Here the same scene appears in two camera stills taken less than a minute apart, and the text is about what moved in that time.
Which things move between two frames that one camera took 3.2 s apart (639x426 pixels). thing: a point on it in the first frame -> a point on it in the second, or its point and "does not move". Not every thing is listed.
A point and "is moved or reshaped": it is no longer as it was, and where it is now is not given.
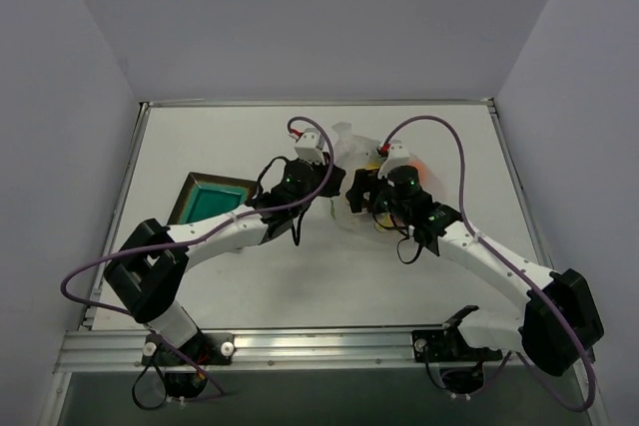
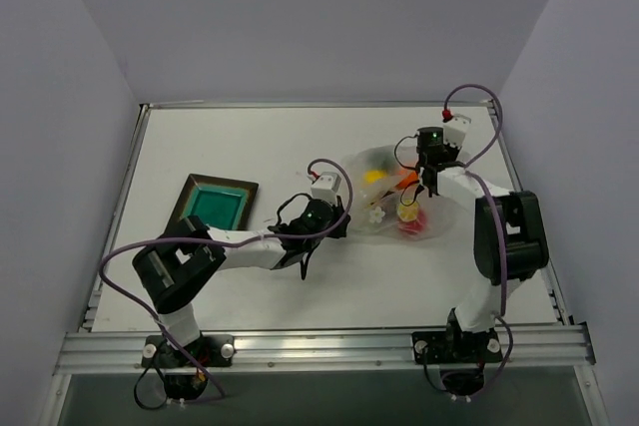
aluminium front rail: [304, 350] does not move
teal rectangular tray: [205, 195] does not move
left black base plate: [204, 349] does not move
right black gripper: [359, 192] -> [429, 167]
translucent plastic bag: [351, 153] is moved or reshaped
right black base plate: [441, 345] does not move
